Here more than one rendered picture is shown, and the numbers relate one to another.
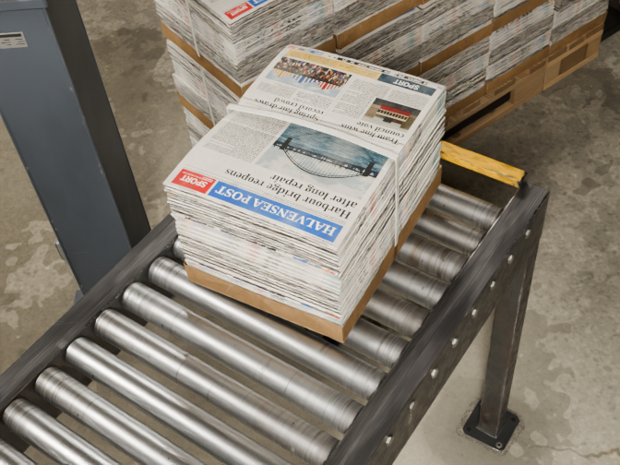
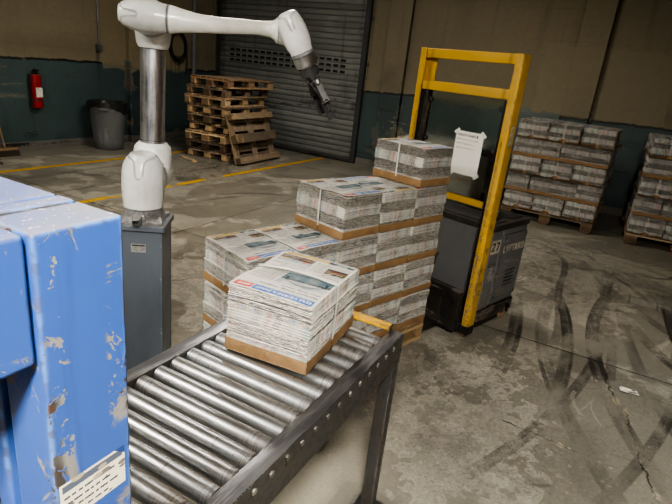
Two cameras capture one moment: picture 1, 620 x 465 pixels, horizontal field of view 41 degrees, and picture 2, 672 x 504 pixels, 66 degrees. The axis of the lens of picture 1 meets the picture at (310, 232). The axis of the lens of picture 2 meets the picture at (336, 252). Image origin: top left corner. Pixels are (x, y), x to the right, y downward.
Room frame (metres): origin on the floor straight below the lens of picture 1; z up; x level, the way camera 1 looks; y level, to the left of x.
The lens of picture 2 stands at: (-0.59, 0.20, 1.67)
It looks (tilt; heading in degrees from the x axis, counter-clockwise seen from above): 20 degrees down; 348
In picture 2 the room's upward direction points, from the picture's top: 6 degrees clockwise
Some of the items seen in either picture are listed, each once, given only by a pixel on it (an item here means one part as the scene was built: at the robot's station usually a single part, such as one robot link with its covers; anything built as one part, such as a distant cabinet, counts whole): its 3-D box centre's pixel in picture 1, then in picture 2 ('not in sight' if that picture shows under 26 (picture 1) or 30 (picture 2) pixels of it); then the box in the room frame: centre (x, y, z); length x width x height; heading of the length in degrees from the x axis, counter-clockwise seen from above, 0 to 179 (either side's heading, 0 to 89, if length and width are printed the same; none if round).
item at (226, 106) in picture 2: not in sight; (229, 117); (8.84, 0.28, 0.65); 1.33 x 0.94 x 1.30; 145
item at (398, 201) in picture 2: not in sight; (374, 202); (2.28, -0.62, 0.95); 0.38 x 0.29 x 0.23; 32
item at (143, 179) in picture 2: not in sight; (143, 178); (1.58, 0.55, 1.17); 0.18 x 0.16 x 0.22; 177
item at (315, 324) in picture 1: (286, 267); (276, 344); (0.85, 0.04, 0.83); 0.29 x 0.16 x 0.04; 56
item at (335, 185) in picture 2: not in sight; (340, 186); (2.12, -0.37, 1.07); 0.37 x 0.29 x 0.01; 35
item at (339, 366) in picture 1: (261, 324); (260, 370); (0.79, 0.09, 0.77); 0.47 x 0.05 x 0.05; 51
